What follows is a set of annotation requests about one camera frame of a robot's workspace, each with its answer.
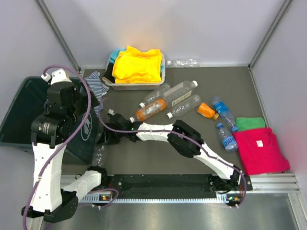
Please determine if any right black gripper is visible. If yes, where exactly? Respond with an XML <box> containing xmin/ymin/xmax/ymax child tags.
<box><xmin>99</xmin><ymin>124</ymin><xmax>127</xmax><ymax>146</ymax></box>

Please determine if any orange bottle tall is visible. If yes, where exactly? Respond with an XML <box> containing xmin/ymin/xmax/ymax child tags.
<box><xmin>129</xmin><ymin>99</ymin><xmax>166</xmax><ymax>123</ymax></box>

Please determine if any large clear bottle with label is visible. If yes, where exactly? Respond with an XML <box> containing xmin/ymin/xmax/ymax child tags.
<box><xmin>162</xmin><ymin>80</ymin><xmax>198</xmax><ymax>108</ymax></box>

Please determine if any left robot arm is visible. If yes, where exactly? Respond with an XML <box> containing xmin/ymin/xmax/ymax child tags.
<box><xmin>22</xmin><ymin>82</ymin><xmax>109</xmax><ymax>230</ymax></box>

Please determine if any blue cap bottle by right arm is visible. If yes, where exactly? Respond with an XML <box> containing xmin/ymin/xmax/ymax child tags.
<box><xmin>211</xmin><ymin>96</ymin><xmax>238</xmax><ymax>132</ymax></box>

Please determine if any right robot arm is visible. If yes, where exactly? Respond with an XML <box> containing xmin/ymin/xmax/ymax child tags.
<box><xmin>98</xmin><ymin>114</ymin><xmax>248</xmax><ymax>190</ymax></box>

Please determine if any dark green plastic bin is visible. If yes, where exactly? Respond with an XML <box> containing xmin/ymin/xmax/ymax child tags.
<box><xmin>0</xmin><ymin>77</ymin><xmax>99</xmax><ymax>164</ymax></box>

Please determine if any blue striped cloth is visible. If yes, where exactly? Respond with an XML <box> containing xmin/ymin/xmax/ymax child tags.
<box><xmin>85</xmin><ymin>71</ymin><xmax>109</xmax><ymax>117</ymax></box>

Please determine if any teal cloth in basket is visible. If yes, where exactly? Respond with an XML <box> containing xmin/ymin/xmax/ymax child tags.
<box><xmin>108</xmin><ymin>49</ymin><xmax>126</xmax><ymax>64</ymax></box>

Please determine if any white plastic basket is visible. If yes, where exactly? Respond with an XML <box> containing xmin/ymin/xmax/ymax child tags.
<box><xmin>101</xmin><ymin>53</ymin><xmax>166</xmax><ymax>91</ymax></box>

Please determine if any yellow cloth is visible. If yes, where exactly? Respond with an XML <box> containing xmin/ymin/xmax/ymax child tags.
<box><xmin>112</xmin><ymin>46</ymin><xmax>162</xmax><ymax>84</ymax></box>

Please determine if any clear ribbed bottle middle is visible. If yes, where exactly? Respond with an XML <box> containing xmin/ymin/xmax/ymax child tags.
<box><xmin>166</xmin><ymin>95</ymin><xmax>201</xmax><ymax>119</ymax></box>

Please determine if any small orange bottle upper right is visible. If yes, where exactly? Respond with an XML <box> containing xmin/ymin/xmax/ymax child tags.
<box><xmin>197</xmin><ymin>103</ymin><xmax>219</xmax><ymax>120</ymax></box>

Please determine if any blue label bottle right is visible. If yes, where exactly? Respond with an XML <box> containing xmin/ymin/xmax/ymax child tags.
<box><xmin>216</xmin><ymin>123</ymin><xmax>238</xmax><ymax>152</ymax></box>

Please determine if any green cloth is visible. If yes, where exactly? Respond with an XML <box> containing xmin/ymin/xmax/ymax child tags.
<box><xmin>236</xmin><ymin>117</ymin><xmax>266</xmax><ymax>131</ymax></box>

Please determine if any magenta cloth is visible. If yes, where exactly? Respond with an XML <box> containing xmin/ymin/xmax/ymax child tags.
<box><xmin>234</xmin><ymin>127</ymin><xmax>290</xmax><ymax>175</ymax></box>

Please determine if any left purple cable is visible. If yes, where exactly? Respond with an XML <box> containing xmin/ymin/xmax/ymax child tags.
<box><xmin>22</xmin><ymin>65</ymin><xmax>119</xmax><ymax>230</ymax></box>

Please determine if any purple cable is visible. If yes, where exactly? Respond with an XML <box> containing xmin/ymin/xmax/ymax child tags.
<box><xmin>22</xmin><ymin>65</ymin><xmax>119</xmax><ymax>230</ymax></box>
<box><xmin>98</xmin><ymin>97</ymin><xmax>248</xmax><ymax>208</ymax></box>

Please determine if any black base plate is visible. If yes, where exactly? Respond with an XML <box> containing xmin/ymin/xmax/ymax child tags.
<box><xmin>81</xmin><ymin>173</ymin><xmax>254</xmax><ymax>193</ymax></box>

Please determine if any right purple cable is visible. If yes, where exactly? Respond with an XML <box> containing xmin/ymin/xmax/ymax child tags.
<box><xmin>98</xmin><ymin>97</ymin><xmax>248</xmax><ymax>208</ymax></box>

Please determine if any grey cable duct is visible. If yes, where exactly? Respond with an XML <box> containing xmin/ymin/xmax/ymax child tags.
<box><xmin>79</xmin><ymin>194</ymin><xmax>229</xmax><ymax>204</ymax></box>

